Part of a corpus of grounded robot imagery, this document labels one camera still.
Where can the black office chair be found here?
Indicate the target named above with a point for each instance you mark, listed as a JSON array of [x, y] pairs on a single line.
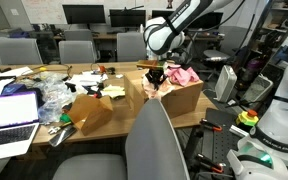
[[47, 46]]

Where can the clear plastic bags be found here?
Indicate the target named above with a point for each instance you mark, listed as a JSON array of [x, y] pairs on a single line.
[[54, 96]]

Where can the white wall plate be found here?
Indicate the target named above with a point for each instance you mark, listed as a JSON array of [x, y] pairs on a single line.
[[14, 12]]

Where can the office chair with headrest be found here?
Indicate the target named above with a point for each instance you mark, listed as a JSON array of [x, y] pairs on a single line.
[[154, 143]]

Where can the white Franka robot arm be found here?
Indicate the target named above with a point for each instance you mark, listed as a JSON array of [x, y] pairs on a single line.
[[164, 33]]

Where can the light grey swivel chair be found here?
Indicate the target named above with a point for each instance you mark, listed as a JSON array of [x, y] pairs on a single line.
[[217, 55]]

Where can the green plastic piece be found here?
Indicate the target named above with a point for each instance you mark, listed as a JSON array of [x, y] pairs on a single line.
[[65, 118]]

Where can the wooden monitor desk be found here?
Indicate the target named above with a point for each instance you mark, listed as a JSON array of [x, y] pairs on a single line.
[[104, 36]]

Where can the black computer monitor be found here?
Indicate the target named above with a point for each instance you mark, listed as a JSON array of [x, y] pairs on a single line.
[[214, 21], [84, 14], [125, 18]]

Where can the white paper stack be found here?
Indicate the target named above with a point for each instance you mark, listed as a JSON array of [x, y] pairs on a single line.
[[87, 79]]

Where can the silver metal block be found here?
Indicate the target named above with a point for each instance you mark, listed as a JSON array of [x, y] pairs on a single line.
[[239, 131]]

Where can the pink cloth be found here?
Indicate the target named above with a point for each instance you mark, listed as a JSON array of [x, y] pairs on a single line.
[[182, 76]]

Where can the wall whiteboard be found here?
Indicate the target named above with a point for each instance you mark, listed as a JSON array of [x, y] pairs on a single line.
[[44, 11]]

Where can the grey conference chair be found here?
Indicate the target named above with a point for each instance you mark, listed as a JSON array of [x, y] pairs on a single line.
[[127, 46], [78, 35], [77, 51], [19, 51]]

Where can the yellow emergency stop button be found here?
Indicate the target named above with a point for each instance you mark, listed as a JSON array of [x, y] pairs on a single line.
[[246, 119]]

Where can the orange black bar clamp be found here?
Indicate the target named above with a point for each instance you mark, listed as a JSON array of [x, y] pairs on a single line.
[[210, 125], [210, 164]]

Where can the pale yellow sheets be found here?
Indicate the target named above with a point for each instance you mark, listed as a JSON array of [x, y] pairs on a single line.
[[113, 91]]

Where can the silver laptop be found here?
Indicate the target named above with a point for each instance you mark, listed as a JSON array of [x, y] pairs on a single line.
[[7, 113]]

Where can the black shelf rack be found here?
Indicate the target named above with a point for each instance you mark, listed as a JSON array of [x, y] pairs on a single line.
[[277, 50]]

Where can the small open cardboard box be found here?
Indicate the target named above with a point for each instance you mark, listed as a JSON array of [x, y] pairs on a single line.
[[90, 115]]

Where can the large cardboard box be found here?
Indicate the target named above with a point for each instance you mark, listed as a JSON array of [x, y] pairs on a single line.
[[184, 100]]

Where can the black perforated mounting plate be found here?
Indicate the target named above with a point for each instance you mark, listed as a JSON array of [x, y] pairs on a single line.
[[222, 143]]

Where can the white mesh basket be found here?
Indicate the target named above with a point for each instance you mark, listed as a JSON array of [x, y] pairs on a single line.
[[257, 90]]

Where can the white fan heater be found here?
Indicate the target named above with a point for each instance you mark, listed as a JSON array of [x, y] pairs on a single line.
[[225, 83]]

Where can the blue purple box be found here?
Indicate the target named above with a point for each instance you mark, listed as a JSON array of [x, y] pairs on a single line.
[[14, 89]]

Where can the silver pliers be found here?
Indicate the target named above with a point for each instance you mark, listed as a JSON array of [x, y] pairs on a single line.
[[54, 129]]

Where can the green black small device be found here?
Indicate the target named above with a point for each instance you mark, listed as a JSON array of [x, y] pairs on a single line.
[[110, 70]]

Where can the peach cloth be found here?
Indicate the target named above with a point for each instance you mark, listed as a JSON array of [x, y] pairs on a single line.
[[152, 94]]

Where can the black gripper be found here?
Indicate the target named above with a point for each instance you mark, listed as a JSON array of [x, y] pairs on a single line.
[[156, 74]]

